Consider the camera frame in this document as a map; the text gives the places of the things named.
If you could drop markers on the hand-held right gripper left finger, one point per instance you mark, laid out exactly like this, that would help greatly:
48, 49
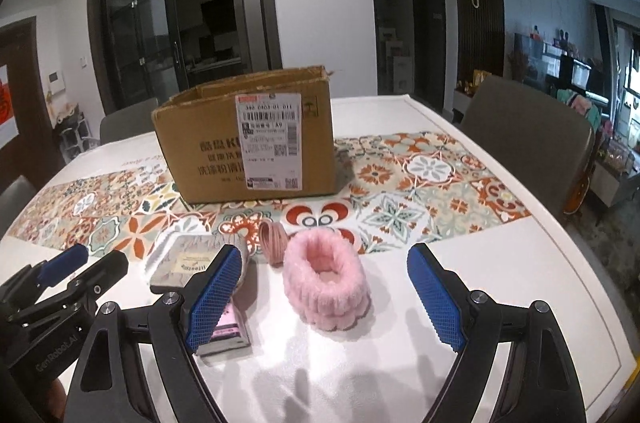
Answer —
215, 298

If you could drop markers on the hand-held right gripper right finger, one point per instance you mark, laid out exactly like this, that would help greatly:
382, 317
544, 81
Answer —
435, 298

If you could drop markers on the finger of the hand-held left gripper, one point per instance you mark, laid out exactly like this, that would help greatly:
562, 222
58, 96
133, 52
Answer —
62, 260
102, 270

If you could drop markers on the pink fluffy headband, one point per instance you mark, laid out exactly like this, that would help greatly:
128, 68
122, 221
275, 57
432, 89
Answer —
305, 308

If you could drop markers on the brown cardboard box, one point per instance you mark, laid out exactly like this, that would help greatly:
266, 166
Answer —
210, 143

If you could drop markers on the grey soft cloth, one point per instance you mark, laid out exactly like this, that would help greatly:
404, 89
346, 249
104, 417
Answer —
243, 260

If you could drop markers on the pink small packet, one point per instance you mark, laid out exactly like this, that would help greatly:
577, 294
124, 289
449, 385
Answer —
227, 333

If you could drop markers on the grey tissue packet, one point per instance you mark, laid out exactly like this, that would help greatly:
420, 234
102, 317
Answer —
182, 260

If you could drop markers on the grey dining chair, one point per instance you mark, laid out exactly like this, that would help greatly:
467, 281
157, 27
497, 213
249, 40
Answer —
15, 203
525, 138
125, 128

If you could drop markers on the patterned table mat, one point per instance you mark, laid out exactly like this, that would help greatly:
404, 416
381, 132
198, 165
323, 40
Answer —
425, 183

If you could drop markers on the white storage rack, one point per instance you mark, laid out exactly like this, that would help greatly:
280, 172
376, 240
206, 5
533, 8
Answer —
75, 133

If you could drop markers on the brown wooden door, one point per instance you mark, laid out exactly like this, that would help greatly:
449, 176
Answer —
32, 103

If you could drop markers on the red and white door poster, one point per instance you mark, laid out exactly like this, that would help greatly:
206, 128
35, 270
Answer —
7, 108

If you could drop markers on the yellow bags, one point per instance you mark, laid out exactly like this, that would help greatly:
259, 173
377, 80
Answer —
477, 82

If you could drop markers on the white shelf unit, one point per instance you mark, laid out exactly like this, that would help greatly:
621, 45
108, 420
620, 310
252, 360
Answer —
400, 73

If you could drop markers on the dark sliding glass door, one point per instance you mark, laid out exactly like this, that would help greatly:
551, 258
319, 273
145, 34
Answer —
135, 28

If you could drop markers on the dark interior door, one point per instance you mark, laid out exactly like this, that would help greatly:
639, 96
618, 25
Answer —
427, 53

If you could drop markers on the cluttered shelf unit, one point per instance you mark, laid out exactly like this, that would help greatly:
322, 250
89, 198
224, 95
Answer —
575, 73

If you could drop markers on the white wall intercom panel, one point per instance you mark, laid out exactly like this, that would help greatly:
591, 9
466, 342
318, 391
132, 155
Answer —
57, 82

